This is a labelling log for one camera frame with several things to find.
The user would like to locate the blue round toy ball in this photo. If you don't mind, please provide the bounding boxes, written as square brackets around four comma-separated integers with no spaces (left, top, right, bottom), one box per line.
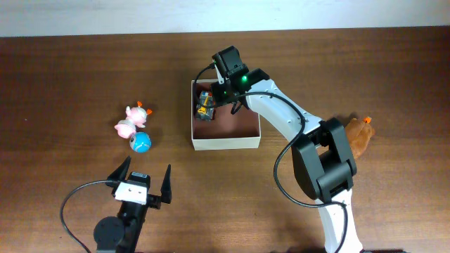
[129,132,152,153]

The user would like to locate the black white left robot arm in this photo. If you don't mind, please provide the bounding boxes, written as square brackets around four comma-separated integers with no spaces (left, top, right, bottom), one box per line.
[94,157,172,253]

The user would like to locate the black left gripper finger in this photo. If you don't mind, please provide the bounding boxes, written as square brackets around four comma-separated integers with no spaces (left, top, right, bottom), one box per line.
[106,156,131,187]
[160,164,172,204]

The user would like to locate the brown plush toy with orange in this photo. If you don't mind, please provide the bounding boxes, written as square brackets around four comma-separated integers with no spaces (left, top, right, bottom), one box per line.
[345,117,375,159]

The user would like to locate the red grey toy truck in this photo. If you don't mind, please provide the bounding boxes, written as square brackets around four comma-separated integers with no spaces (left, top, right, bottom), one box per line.
[195,91,215,121]

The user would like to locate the white cardboard box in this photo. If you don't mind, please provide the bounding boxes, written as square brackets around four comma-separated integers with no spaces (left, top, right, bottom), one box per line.
[191,98,262,151]

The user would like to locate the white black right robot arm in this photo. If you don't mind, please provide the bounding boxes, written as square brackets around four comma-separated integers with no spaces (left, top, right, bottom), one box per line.
[211,69,363,252]

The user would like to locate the pink white toy figure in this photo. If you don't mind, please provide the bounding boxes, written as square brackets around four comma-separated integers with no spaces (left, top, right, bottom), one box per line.
[114,101,153,138]

